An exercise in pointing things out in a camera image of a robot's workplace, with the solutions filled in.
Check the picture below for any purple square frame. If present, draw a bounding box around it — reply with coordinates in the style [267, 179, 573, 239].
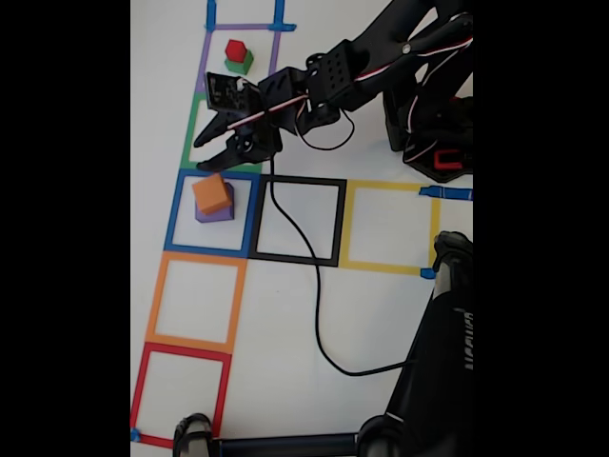
[194, 22, 282, 95]

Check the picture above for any black camera cable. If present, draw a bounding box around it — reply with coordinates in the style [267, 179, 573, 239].
[268, 156, 420, 377]

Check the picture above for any orange square block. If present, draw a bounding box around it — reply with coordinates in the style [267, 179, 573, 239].
[191, 172, 229, 215]

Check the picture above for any black square frame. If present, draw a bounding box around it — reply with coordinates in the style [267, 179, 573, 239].
[247, 174, 347, 268]

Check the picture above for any black tripod stand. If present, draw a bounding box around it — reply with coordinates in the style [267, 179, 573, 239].
[171, 230, 474, 457]

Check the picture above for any red white servo wire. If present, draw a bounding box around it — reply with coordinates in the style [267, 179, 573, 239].
[227, 35, 474, 152]
[402, 89, 443, 164]

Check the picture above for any green square frame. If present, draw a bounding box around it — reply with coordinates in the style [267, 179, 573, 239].
[180, 92, 265, 173]

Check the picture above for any red square frame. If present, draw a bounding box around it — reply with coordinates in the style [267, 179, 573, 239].
[130, 342, 233, 450]

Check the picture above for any yellow square frame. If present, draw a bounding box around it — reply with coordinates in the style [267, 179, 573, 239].
[338, 179, 442, 277]

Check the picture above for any green cube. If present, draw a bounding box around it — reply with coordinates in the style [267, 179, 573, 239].
[224, 50, 255, 76]

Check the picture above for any orange square frame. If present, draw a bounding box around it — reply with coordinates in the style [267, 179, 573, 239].
[145, 250, 248, 356]

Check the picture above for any long blue tape strip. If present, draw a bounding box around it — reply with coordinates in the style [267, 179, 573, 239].
[418, 186, 474, 202]

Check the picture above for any purple square block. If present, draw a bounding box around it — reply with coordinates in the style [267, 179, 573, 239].
[194, 183, 235, 224]

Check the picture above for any blue square frame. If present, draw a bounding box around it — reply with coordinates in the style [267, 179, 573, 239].
[164, 169, 262, 260]

